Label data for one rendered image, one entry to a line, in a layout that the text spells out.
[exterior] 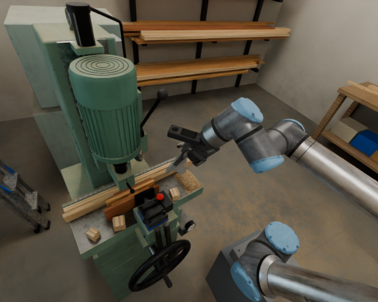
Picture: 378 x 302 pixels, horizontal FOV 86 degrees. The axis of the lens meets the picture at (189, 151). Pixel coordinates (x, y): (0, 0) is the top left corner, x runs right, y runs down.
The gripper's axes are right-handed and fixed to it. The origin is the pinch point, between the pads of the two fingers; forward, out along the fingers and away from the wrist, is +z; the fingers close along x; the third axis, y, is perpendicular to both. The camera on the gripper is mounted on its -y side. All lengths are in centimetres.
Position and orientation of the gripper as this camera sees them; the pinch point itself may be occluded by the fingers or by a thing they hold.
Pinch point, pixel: (170, 158)
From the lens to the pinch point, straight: 79.7
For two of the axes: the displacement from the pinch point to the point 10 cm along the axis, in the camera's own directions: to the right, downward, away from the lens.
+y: 7.2, 6.2, 3.1
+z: -6.5, 4.5, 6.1
